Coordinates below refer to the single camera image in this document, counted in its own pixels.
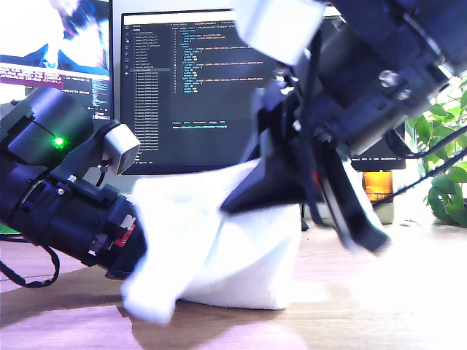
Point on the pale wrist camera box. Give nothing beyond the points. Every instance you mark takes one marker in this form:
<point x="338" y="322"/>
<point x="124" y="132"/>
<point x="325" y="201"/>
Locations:
<point x="122" y="149"/>
<point x="281" y="25"/>

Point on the pastel white terry tea towel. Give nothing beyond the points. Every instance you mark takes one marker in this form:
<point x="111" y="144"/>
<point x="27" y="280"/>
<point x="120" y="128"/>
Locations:
<point x="219" y="255"/>

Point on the black monitor with terminal window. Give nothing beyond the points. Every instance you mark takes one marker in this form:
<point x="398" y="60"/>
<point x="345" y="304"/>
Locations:
<point x="84" y="36"/>

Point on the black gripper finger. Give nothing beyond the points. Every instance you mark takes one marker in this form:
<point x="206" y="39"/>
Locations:
<point x="133" y="248"/>
<point x="354" y="211"/>
<point x="277" y="182"/>

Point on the black Huawei computer monitor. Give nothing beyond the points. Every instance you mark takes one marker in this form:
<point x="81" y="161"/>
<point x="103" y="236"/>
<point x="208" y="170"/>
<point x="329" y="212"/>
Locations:
<point x="200" y="109"/>

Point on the amber glass jar grey base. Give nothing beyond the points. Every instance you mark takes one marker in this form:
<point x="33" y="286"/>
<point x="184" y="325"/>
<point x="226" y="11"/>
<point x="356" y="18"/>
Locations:
<point x="379" y="182"/>

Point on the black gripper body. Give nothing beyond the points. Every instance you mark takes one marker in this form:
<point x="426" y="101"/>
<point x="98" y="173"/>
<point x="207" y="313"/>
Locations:
<point x="73" y="218"/>

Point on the green leafy houseplant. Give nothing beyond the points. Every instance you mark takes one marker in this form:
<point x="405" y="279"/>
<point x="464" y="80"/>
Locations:
<point x="443" y="197"/>

